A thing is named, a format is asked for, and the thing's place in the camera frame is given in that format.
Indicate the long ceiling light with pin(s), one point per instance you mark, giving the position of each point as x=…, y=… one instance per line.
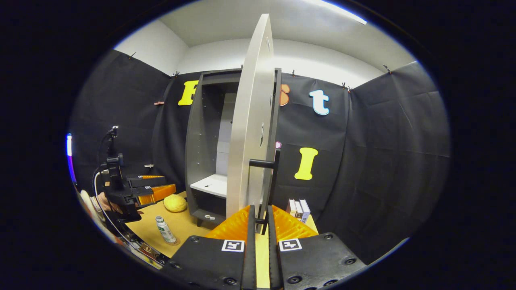
x=342, y=12

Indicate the beige cabinet door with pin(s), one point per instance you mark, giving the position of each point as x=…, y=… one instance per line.
x=250, y=121

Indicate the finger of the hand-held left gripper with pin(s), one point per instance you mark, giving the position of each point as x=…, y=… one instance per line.
x=139, y=182
x=143, y=192

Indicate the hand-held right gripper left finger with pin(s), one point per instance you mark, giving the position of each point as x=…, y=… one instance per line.
x=250, y=266

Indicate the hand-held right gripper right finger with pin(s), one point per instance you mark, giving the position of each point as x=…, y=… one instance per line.
x=274, y=266

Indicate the white bottle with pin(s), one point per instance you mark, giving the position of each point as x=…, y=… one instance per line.
x=165, y=230

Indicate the black backdrop cloth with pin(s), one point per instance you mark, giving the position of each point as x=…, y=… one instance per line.
x=383, y=161

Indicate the yellow lumpy object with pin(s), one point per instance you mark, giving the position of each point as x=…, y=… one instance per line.
x=174, y=203

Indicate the white wristband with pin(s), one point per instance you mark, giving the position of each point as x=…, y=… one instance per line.
x=96, y=203

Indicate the small tan box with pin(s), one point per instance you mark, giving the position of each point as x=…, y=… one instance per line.
x=291, y=207

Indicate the small white box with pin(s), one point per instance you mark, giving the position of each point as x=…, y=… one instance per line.
x=298, y=210
x=305, y=211

